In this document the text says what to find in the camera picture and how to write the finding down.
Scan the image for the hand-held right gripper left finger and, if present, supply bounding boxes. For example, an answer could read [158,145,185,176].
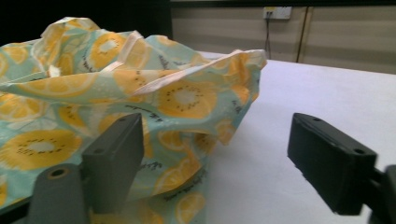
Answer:
[81,113,145,216]

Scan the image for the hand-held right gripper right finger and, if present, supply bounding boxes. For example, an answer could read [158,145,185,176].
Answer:
[287,112,378,217]

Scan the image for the fruit print cloth bag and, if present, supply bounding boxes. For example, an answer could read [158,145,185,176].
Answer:
[0,16,268,224]

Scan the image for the black curtain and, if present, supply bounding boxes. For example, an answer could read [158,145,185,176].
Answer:
[0,0,174,48]

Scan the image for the black wall socket cable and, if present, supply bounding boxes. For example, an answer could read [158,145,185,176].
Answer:
[264,18,272,61]

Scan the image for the white wall socket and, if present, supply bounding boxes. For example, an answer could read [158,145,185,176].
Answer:
[262,6,292,21]

